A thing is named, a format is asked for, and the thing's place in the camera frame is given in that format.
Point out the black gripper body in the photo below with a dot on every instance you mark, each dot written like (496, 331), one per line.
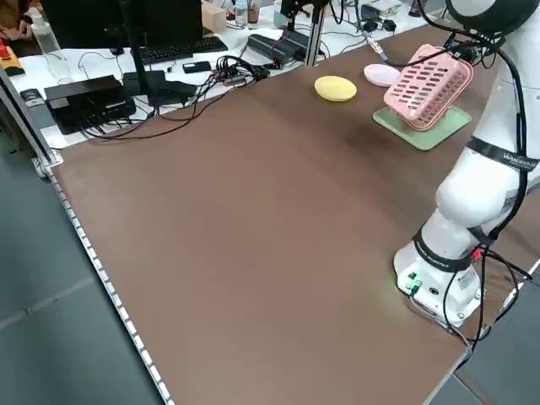
(468, 50)

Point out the small pink slotted basket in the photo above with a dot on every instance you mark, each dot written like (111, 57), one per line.
(415, 125)

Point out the green plastic tray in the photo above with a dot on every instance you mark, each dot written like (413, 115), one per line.
(422, 141)

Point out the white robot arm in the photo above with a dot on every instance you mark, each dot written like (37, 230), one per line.
(472, 198)

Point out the white plate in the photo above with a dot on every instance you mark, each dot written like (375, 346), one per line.
(377, 73)

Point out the yellow plate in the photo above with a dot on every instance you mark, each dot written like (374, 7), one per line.
(335, 88)

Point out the black finned power supply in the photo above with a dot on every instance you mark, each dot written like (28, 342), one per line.
(263, 46)
(295, 40)

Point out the teal cup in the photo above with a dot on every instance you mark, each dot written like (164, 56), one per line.
(280, 17)

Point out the brown bottle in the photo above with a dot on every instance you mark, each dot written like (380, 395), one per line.
(253, 10)

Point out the small clear bottle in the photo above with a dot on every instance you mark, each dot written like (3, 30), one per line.
(240, 12)

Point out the cardboard box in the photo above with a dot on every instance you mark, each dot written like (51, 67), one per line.
(213, 17)

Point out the black phone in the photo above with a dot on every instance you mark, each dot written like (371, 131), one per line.
(196, 66)

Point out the black keyboard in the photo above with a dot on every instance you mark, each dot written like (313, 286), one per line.
(181, 48)

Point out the black monitor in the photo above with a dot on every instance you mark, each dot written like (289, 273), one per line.
(126, 21)

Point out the black mouse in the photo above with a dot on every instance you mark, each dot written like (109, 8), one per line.
(117, 50)

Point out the black docking box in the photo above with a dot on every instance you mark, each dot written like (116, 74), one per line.
(84, 101)

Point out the clear plastic bottle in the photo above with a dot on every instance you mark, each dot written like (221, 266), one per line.
(48, 46)

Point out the small black device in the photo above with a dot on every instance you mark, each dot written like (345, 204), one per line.
(31, 96)

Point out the person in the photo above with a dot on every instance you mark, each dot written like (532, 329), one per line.
(12, 8)

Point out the red emergency stop button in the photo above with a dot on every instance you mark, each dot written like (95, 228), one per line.
(8, 59)

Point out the aluminium frame post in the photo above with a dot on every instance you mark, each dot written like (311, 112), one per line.
(25, 118)

